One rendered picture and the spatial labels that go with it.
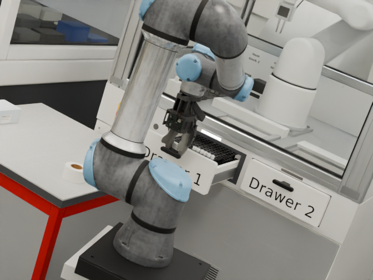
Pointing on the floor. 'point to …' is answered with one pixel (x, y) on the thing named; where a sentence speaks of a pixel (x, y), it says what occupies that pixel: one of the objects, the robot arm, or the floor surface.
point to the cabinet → (262, 240)
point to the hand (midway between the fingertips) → (174, 151)
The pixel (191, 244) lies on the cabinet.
